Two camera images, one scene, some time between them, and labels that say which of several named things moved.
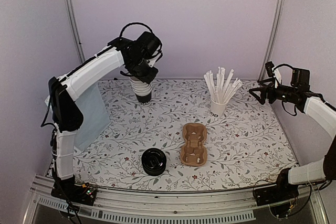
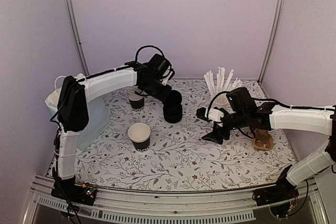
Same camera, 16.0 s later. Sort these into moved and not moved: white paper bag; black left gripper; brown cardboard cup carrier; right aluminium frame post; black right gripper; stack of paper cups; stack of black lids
Moved: stack of paper cups; black right gripper; brown cardboard cup carrier; stack of black lids; black left gripper
Not moved: white paper bag; right aluminium frame post
